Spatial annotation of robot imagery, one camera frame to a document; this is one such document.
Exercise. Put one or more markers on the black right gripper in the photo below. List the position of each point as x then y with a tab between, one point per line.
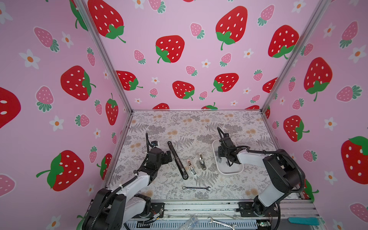
219	149

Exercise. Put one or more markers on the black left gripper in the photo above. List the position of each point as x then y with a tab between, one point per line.
165	160

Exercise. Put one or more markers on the beige mini stapler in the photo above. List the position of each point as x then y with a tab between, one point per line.
202	162

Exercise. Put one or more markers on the black stapler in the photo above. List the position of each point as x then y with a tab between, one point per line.
178	162

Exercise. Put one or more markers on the pink mini stapler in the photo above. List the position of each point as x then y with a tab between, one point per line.
191	168

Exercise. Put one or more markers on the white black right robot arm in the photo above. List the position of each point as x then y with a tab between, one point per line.
286	177

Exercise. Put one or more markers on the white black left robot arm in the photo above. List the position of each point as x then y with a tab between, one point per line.
110	209

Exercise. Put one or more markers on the white plastic tray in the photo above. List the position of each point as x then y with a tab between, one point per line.
222	163

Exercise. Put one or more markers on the silver combination wrench on table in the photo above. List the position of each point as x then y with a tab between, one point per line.
197	188

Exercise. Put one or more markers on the clear plastic bag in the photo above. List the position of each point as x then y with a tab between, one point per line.
190	224

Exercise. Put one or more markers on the silver wrench on rail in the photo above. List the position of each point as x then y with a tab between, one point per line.
231	226

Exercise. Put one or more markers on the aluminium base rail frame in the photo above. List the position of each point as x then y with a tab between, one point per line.
172	214

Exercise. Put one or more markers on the teal tool handle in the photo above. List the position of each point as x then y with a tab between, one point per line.
304	221

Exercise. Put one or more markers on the aluminium left rear corner post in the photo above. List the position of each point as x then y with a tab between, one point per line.
86	16

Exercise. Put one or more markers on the aluminium corner post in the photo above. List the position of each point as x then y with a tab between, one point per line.
315	18
86	16

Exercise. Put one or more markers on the aluminium right rear corner post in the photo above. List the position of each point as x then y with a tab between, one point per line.
315	18

